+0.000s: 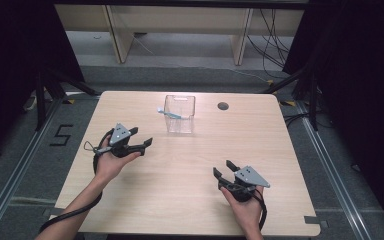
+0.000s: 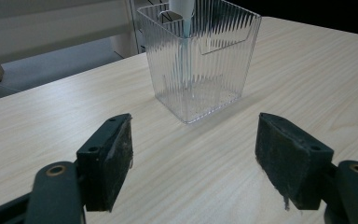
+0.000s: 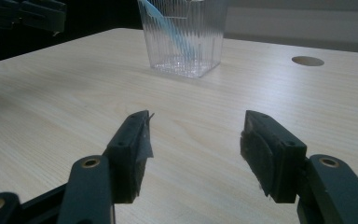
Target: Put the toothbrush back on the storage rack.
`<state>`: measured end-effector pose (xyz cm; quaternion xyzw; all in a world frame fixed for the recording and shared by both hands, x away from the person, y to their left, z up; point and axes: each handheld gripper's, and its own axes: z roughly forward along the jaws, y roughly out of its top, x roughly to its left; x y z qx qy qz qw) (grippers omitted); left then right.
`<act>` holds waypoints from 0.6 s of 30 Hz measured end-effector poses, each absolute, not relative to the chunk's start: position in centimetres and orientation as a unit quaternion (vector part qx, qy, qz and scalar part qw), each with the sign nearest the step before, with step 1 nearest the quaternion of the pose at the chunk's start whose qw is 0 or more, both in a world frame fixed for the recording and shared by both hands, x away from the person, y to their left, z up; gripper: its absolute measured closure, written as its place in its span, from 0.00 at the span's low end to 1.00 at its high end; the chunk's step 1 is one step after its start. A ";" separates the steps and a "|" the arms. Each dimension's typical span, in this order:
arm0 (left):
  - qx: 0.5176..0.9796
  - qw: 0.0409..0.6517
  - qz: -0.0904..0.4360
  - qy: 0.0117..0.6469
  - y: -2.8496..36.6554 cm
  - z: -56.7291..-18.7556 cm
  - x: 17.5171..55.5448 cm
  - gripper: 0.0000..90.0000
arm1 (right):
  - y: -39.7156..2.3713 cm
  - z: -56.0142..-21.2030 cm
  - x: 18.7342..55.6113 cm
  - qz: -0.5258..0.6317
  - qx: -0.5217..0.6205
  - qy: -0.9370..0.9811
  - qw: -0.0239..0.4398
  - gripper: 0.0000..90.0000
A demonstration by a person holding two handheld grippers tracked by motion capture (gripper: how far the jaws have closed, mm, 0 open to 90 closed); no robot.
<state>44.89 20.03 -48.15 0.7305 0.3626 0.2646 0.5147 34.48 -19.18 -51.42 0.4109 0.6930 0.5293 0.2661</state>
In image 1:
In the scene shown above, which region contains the black metal stand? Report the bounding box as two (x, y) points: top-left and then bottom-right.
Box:
(262, 65), (320, 132)
(34, 66), (102, 132)

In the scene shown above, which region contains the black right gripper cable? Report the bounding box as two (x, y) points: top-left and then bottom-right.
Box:
(252, 188), (268, 232)

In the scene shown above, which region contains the thin grey wire loop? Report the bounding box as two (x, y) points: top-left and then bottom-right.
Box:
(83, 140), (98, 153)

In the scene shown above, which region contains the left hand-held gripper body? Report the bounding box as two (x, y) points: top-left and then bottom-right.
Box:
(108, 122), (146, 159)

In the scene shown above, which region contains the person's right hand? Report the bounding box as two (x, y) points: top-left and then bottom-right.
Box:
(220, 185), (265, 231)

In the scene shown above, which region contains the metal floor rail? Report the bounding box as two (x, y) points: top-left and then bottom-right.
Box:
(0, 98), (63, 240)
(295, 99), (375, 240)

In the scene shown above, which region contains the bundle of black cables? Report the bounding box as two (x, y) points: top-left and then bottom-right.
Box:
(246, 8), (295, 80)

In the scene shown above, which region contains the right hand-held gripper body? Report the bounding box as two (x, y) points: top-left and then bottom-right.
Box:
(217, 165), (271, 203)

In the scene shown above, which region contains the person's left hand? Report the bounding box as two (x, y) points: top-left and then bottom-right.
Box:
(94, 134), (142, 183)

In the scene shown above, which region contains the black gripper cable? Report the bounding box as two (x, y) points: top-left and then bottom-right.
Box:
(252, 188), (268, 232)
(39, 129), (115, 234)

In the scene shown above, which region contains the clear plastic container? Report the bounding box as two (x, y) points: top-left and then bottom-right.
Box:
(163, 94), (197, 135)

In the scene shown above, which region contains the light wooden shelf unit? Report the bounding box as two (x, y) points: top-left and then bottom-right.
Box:
(54, 3), (305, 66)

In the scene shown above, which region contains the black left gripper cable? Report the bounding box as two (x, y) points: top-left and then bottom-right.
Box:
(39, 129), (115, 234)

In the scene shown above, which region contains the black curtain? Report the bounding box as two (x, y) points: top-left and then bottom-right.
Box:
(282, 0), (384, 231)
(0, 0), (85, 166)

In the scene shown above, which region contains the light blue toothbrush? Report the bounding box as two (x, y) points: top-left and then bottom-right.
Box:
(156, 106), (184, 120)

